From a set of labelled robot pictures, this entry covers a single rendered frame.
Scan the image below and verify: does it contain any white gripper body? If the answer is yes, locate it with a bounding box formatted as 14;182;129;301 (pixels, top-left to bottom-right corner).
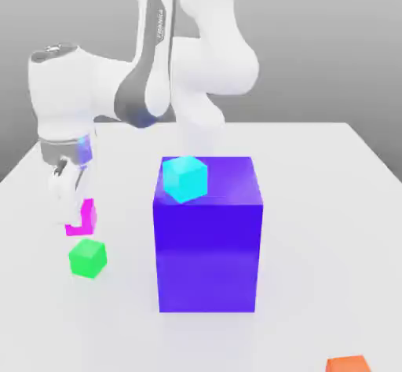
47;163;85;226

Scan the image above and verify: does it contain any small magenta cube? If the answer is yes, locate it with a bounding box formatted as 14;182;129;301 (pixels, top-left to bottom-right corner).
64;198;98;237

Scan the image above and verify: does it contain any small green cube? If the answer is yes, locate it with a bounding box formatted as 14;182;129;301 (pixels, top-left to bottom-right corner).
68;239;108;280

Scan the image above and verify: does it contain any small cyan cube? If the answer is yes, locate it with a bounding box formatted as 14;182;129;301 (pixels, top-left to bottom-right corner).
162;155;209;205

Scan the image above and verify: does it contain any small orange cube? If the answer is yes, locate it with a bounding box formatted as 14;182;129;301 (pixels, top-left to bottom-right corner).
325;355;372;372

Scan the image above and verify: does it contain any large blue box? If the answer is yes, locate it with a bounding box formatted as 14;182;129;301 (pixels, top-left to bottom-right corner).
152;155;264;314

